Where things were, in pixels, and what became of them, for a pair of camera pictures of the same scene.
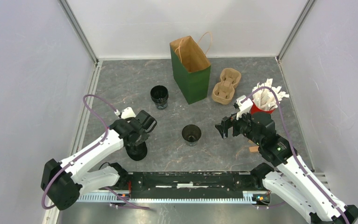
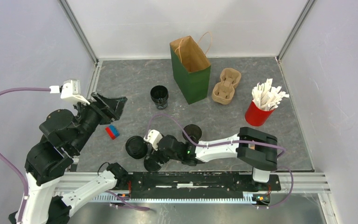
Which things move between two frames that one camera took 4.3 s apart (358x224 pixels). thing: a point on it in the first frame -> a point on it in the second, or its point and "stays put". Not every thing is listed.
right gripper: x=230 y=121 -> x=159 y=155
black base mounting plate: x=189 y=185 stays put
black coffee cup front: x=191 y=133 stays put
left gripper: x=144 y=136 -> x=108 y=115
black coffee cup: x=159 y=94 stays put
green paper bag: x=191 y=68 stays put
